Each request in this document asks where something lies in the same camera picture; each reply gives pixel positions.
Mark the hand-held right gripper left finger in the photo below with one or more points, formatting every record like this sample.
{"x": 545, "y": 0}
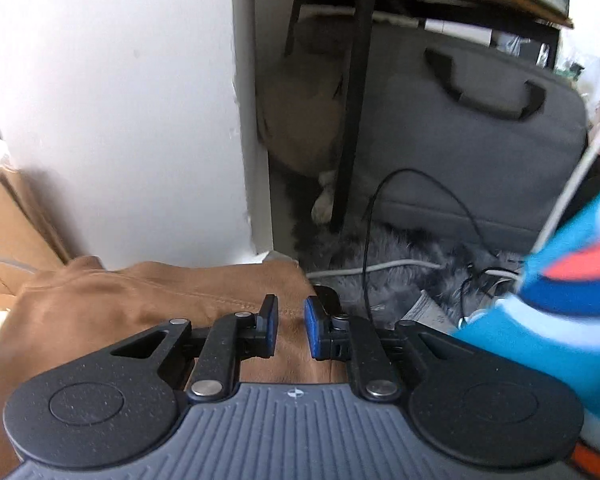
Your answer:
{"x": 270, "y": 322}

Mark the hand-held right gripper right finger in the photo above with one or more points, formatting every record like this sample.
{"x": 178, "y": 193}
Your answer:
{"x": 312, "y": 330}

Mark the brown printed t-shirt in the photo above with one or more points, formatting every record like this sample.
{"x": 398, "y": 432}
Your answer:
{"x": 130, "y": 300}

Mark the grey fluffy rug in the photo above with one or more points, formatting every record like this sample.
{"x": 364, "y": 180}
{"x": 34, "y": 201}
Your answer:
{"x": 400, "y": 265}

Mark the printed paper sheet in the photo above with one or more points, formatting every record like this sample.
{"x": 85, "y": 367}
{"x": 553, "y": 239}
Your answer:
{"x": 425, "y": 312}

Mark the blue patterned blanket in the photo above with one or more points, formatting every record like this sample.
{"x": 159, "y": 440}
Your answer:
{"x": 555, "y": 310}

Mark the grey laptop bag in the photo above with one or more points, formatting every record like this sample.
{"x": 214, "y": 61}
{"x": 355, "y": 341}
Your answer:
{"x": 470, "y": 135}

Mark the white cabinet panel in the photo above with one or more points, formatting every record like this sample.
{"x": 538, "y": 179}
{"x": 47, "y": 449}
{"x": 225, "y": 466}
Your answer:
{"x": 120, "y": 110}

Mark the flat brown cardboard sheet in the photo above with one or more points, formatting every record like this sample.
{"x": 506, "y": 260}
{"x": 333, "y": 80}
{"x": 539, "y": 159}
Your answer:
{"x": 15, "y": 230}

